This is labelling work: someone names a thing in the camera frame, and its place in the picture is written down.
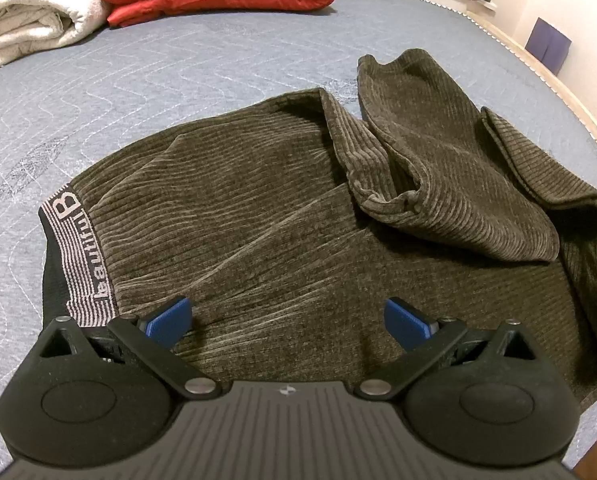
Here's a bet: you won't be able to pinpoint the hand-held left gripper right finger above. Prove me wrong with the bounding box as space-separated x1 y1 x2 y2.
355 298 555 400

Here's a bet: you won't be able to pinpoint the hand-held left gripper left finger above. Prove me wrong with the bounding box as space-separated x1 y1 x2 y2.
37 297 222 400

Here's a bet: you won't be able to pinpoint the brown corduroy pants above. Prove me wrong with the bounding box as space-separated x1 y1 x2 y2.
38 48 597 413

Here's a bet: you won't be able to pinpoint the white folded blanket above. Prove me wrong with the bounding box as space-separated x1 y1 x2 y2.
0 0 113 77

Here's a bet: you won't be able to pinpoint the light wooden bed frame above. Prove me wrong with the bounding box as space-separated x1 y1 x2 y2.
337 0 597 171

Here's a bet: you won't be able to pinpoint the purple wall panel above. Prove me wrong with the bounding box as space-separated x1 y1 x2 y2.
525 17 572 75

